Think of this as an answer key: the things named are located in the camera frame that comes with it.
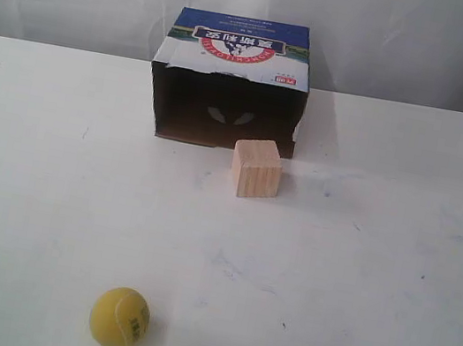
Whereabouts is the blue white cardboard box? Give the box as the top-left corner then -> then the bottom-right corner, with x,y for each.
151,7 -> 310,159

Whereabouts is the light wooden cube block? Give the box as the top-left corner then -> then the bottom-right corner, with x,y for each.
231,139 -> 283,198

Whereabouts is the yellow tennis ball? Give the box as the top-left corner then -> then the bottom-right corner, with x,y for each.
89,287 -> 150,346

